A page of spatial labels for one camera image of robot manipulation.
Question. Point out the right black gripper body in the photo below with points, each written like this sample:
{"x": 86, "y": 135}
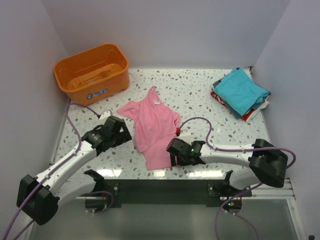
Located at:
{"x": 181, "y": 161}

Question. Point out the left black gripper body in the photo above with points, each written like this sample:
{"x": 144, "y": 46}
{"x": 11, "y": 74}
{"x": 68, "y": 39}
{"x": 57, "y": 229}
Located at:
{"x": 122, "y": 136}

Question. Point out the pink t shirt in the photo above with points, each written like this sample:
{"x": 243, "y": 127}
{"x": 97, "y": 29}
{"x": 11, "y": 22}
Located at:
{"x": 155, "y": 125}

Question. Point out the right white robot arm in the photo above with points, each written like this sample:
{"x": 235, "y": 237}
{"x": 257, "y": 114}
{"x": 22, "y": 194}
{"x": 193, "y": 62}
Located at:
{"x": 260, "y": 162}

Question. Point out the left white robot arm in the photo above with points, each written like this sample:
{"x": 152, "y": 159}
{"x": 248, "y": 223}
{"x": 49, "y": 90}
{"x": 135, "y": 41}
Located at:
{"x": 40, "y": 196}

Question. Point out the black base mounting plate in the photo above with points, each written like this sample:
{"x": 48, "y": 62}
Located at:
{"x": 165, "y": 192}

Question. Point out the orange plastic basket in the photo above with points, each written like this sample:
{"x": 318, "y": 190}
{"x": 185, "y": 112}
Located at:
{"x": 94, "y": 74}

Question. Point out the red printed folded t shirt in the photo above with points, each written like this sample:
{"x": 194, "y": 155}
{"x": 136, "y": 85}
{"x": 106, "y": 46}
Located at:
{"x": 234, "y": 113}

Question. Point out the turquoise folded t shirt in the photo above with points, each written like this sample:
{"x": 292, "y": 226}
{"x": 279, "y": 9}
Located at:
{"x": 239, "y": 91}

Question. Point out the white folded t shirt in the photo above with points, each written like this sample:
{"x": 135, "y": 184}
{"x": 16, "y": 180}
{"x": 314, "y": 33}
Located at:
{"x": 256, "y": 111}

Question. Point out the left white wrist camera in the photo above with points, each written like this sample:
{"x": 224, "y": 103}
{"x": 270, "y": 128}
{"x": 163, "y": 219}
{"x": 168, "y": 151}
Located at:
{"x": 105, "y": 115}

